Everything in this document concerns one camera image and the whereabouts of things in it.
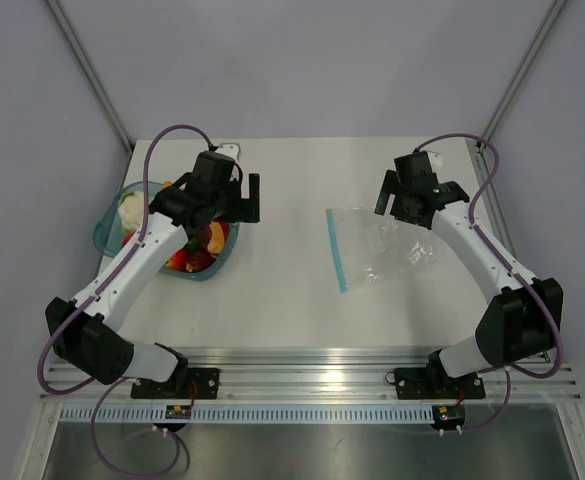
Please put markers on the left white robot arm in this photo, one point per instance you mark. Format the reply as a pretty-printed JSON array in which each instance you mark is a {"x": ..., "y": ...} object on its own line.
[{"x": 84, "y": 329}]

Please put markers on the white cauliflower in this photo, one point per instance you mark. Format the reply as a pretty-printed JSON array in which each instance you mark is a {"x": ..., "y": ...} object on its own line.
[{"x": 131, "y": 211}]

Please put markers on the teal plastic food container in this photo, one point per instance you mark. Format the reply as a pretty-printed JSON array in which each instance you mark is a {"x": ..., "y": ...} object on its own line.
[{"x": 108, "y": 237}]

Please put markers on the red toy tomato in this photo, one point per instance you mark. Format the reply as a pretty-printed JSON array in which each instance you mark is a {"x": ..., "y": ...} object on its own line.
[{"x": 129, "y": 238}]

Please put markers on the white slotted cable duct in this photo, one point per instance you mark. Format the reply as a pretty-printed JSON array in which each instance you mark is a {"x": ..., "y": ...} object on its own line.
[{"x": 250, "y": 414}]

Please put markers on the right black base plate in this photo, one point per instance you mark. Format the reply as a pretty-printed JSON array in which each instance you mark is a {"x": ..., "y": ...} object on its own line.
[{"x": 416, "y": 383}]

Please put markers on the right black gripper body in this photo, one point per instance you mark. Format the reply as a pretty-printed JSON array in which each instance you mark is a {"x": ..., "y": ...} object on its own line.
[{"x": 400, "y": 208}]

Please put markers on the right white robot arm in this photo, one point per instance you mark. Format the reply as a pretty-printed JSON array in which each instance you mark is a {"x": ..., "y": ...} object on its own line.
[{"x": 523, "y": 312}]

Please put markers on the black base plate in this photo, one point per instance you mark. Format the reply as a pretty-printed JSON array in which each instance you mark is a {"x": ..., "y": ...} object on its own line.
[
  {"x": 185, "y": 383},
  {"x": 416, "y": 383}
]

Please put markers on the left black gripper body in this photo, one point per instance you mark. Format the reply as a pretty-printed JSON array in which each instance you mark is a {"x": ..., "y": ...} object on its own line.
[{"x": 228, "y": 203}]

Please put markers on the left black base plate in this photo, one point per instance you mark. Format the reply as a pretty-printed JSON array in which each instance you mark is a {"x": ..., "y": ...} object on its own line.
[{"x": 185, "y": 383}]

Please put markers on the red toy apple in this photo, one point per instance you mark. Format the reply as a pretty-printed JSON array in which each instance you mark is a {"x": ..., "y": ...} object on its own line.
[{"x": 177, "y": 261}]

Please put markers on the clear zip top bag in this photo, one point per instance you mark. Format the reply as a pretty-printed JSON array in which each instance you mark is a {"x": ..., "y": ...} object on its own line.
[{"x": 368, "y": 249}]

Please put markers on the aluminium rail frame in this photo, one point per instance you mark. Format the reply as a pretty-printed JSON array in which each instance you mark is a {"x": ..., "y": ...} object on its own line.
[{"x": 334, "y": 375}]

